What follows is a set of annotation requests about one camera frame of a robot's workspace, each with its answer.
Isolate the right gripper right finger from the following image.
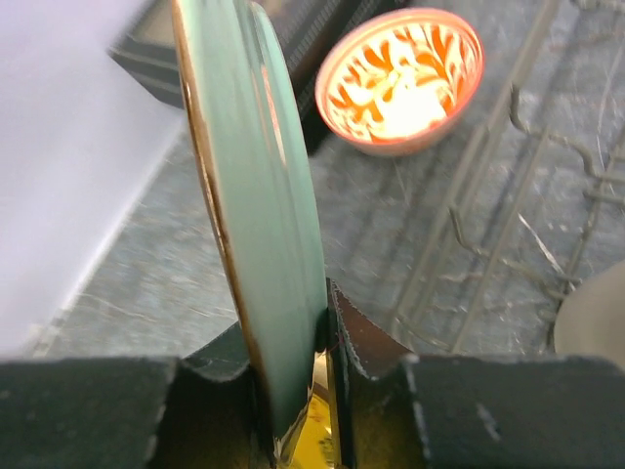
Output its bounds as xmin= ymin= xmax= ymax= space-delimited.
xmin=327 ymin=281 xmax=624 ymax=468

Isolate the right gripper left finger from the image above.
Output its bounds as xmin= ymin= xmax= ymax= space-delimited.
xmin=1 ymin=324 xmax=269 ymax=468

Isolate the yellow patterned plate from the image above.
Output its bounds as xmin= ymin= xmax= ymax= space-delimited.
xmin=277 ymin=352 xmax=340 ymax=469

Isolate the beige paper cup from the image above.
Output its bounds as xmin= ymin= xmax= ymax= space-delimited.
xmin=554 ymin=261 xmax=624 ymax=367

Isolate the mint green plate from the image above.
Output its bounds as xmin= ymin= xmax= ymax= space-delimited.
xmin=172 ymin=1 xmax=327 ymax=442

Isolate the red patterned small bowl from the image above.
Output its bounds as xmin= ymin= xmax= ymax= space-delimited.
xmin=314 ymin=8 xmax=485 ymax=157

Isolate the grey wire dish rack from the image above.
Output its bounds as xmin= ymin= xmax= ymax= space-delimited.
xmin=385 ymin=1 xmax=624 ymax=356

